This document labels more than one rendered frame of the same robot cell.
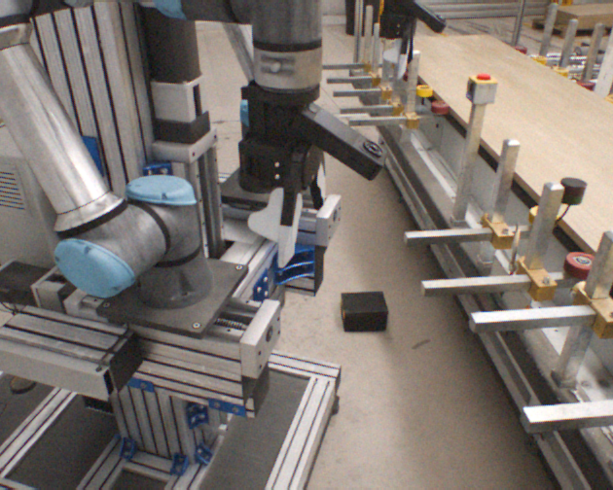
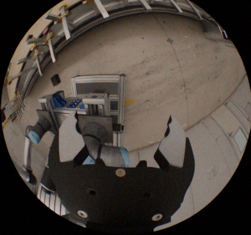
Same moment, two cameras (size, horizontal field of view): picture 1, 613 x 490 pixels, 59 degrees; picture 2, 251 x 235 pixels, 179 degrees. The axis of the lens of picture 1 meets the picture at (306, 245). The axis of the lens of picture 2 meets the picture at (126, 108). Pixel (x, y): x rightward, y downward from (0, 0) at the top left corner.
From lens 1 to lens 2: 0.64 m
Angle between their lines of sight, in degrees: 55
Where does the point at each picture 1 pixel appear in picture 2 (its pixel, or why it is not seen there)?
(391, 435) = (80, 62)
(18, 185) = not seen: hidden behind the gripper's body
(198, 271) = (92, 130)
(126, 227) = (113, 163)
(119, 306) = (110, 139)
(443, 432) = (76, 53)
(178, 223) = (91, 149)
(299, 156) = (171, 213)
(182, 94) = not seen: hidden behind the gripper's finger
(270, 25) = not seen: outside the picture
